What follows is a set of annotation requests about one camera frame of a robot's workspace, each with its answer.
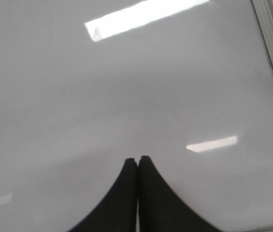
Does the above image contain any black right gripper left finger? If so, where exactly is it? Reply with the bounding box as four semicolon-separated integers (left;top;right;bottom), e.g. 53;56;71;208
70;158;137;232

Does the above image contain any white whiteboard with aluminium frame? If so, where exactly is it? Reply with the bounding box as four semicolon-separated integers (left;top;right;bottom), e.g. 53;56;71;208
0;0;273;232

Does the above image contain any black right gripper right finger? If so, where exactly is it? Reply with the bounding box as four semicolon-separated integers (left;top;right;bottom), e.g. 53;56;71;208
138;156;219;232

